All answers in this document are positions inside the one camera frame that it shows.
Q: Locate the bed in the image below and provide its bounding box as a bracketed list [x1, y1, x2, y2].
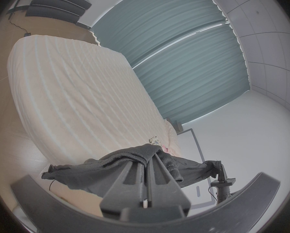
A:
[7, 34, 218, 209]

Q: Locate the black cable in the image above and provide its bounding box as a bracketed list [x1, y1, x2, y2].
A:
[9, 13, 32, 37]

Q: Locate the blue-green curtain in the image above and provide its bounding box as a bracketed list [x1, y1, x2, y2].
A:
[92, 0, 229, 67]
[134, 23, 251, 126]

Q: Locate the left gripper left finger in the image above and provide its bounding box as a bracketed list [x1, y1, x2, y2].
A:
[100, 160, 148, 215]

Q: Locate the black T-shirt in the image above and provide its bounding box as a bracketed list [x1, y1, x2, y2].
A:
[41, 143, 222, 196]

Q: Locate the white printed pyjama top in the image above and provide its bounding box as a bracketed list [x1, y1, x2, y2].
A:
[149, 136, 165, 146]

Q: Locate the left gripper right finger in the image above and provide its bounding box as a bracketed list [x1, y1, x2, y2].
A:
[147, 152, 192, 216]

